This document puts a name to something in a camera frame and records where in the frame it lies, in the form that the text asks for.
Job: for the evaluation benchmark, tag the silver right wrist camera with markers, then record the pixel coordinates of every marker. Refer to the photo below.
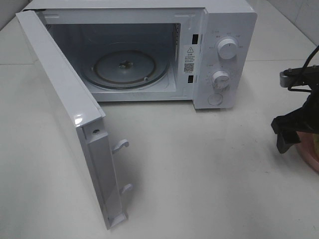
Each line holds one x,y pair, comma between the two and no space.
293,77

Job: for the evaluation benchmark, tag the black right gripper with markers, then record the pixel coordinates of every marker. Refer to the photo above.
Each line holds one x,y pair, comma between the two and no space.
303,119

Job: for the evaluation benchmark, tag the upper white round knob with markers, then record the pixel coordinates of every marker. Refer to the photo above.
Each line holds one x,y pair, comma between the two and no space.
227,48

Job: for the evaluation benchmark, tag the glass microwave turntable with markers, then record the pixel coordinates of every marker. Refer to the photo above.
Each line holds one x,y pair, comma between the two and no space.
125,66

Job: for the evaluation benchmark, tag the white microwave door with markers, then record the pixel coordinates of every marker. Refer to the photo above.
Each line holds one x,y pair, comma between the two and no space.
79,117

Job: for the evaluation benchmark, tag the white microwave oven body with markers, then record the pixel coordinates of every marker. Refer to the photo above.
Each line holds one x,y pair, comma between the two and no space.
78,25

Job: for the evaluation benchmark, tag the round door release button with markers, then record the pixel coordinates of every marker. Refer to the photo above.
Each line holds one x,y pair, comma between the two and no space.
215,99

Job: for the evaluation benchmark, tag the lower white timer knob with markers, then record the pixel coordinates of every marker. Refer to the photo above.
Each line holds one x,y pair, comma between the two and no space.
220,79

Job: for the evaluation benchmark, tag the white warning label sticker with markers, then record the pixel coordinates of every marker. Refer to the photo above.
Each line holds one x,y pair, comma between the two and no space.
189,59

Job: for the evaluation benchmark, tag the pink round plate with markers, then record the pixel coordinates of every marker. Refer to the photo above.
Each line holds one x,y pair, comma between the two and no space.
308,149

